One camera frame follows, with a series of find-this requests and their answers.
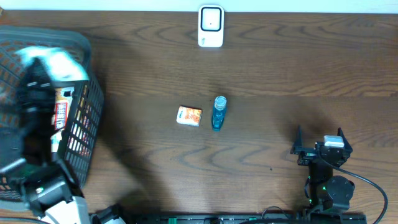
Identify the teal wet wipes pack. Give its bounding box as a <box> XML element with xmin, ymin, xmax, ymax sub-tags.
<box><xmin>16</xmin><ymin>47</ymin><xmax>90</xmax><ymax>82</ymax></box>

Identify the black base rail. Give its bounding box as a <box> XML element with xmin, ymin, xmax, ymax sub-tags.
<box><xmin>90</xmin><ymin>213</ymin><xmax>367</xmax><ymax>224</ymax></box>

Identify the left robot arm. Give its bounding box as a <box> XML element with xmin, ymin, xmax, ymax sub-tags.
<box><xmin>1</xmin><ymin>59</ymin><xmax>125</xmax><ymax>224</ymax></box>

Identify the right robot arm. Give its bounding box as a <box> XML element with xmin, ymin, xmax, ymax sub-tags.
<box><xmin>290</xmin><ymin>128</ymin><xmax>355</xmax><ymax>215</ymax></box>

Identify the yellow snack package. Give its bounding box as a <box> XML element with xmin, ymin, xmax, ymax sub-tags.
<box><xmin>50</xmin><ymin>86</ymin><xmax>75</xmax><ymax>153</ymax></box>

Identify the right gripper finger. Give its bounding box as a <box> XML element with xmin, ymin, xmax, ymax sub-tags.
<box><xmin>337</xmin><ymin>128</ymin><xmax>353</xmax><ymax>152</ymax></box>
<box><xmin>293</xmin><ymin>126</ymin><xmax>303</xmax><ymax>149</ymax></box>

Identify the grey plastic shopping basket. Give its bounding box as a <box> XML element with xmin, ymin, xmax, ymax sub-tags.
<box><xmin>1</xmin><ymin>26</ymin><xmax>104</xmax><ymax>187</ymax></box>

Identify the white barcode scanner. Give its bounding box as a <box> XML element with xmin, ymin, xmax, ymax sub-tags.
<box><xmin>198</xmin><ymin>4</ymin><xmax>224</xmax><ymax>48</ymax></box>

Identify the blue liquid bottle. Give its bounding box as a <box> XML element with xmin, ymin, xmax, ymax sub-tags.
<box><xmin>211</xmin><ymin>96</ymin><xmax>227</xmax><ymax>131</ymax></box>

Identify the orange tissue pack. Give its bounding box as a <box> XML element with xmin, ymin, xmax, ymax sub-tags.
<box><xmin>176</xmin><ymin>106</ymin><xmax>202</xmax><ymax>127</ymax></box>

